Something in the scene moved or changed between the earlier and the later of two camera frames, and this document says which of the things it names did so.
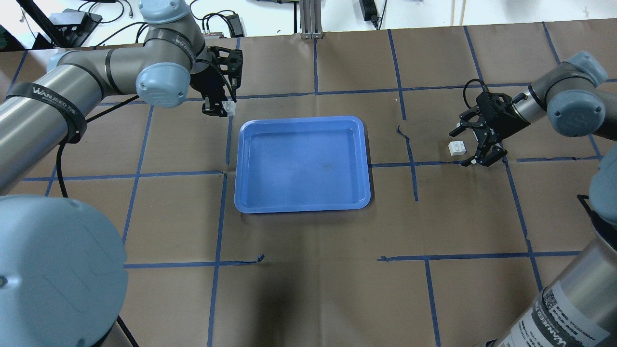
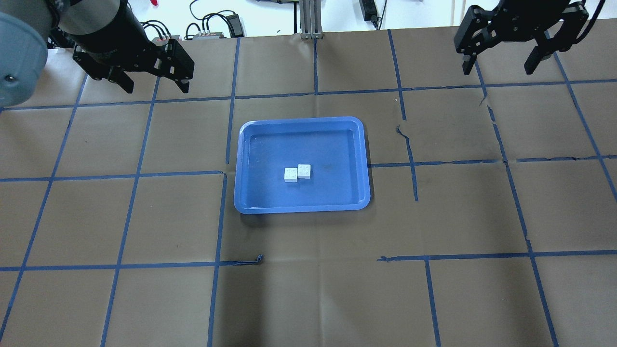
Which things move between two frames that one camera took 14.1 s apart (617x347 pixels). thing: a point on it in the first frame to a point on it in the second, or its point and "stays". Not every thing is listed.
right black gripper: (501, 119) to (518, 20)
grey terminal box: (212, 35) stays
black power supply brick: (235, 28) stays
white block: (230, 106) to (290, 174)
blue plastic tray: (288, 164) stays
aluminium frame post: (311, 19) stays
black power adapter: (369, 11) stays
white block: (457, 148) to (303, 171)
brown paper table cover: (440, 257) stays
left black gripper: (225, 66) to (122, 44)
